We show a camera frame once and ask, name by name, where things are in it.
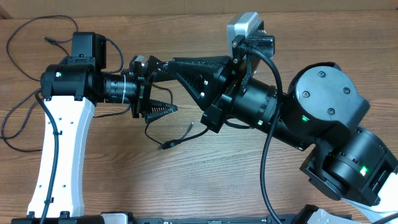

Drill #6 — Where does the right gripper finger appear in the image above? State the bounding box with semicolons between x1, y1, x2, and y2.
167;60;230;111
172;56;231;67

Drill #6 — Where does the black USB cable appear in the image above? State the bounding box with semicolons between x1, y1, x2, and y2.
1;88;43;153
142;83;211;151
6;14;79;82

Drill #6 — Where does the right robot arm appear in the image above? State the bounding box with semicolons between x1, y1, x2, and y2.
167;37;397;223

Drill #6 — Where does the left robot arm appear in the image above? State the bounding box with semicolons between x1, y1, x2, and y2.
15;32;176;223

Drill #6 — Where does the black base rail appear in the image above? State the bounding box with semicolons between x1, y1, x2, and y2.
99;213;354;224

